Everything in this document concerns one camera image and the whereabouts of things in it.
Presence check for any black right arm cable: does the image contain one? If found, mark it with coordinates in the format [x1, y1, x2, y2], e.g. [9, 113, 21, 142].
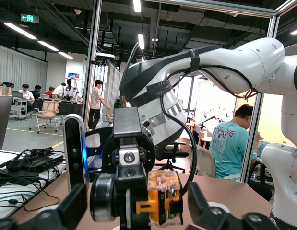
[120, 42, 257, 195]

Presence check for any dark computer monitor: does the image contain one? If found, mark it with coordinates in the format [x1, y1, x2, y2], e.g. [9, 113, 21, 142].
[0, 95, 13, 154]

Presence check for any cream plastic chair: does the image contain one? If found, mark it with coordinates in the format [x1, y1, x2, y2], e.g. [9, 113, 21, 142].
[192, 143, 217, 178]

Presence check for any black flat electronics box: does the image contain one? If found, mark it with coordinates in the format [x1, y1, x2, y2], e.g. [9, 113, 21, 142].
[25, 153, 65, 169]

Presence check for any white rolling cart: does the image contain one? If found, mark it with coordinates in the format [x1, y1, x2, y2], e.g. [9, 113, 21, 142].
[9, 97, 28, 120]

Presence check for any white mesh office chair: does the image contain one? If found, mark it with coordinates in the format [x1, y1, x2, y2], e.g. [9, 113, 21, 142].
[29, 100, 60, 134]

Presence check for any seated person dark shirt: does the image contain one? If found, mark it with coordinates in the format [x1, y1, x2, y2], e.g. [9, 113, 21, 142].
[32, 84, 42, 100]

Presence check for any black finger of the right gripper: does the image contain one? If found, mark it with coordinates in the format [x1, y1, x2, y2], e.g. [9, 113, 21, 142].
[119, 189, 152, 230]

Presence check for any seated person white shirt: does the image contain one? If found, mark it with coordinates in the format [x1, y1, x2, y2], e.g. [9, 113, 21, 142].
[18, 83, 36, 103]

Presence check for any white humanoid robot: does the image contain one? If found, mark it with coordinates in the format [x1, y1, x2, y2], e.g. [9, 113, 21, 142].
[63, 78, 79, 102]

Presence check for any person in teal shirt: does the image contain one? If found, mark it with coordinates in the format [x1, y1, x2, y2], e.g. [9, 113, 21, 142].
[209, 104, 263, 181]

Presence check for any black office chair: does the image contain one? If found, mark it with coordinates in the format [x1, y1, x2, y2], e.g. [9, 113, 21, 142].
[154, 140, 190, 175]

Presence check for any aluminium frame top beam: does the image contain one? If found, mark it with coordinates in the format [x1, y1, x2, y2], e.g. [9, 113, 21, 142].
[143, 0, 297, 18]

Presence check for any green exit sign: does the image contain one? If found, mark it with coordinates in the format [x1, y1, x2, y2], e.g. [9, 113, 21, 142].
[20, 13, 40, 24]

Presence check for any standing person patterned shirt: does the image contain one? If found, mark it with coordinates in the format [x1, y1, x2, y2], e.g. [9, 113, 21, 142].
[87, 80, 110, 131]

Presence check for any aluminium frame post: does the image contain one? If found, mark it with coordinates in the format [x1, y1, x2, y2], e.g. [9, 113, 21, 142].
[239, 14, 281, 184]
[81, 0, 103, 135]

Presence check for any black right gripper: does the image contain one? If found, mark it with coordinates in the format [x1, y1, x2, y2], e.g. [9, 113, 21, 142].
[101, 107, 157, 190]

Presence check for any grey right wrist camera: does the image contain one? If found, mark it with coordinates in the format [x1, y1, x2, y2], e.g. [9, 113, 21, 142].
[62, 114, 89, 193]

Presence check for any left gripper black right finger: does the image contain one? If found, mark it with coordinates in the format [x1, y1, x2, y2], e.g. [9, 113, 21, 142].
[188, 182, 281, 230]

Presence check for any black power brick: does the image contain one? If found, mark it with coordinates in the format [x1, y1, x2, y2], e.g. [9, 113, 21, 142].
[6, 158, 27, 172]

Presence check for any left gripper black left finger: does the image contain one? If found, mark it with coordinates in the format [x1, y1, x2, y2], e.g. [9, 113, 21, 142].
[0, 183, 88, 230]

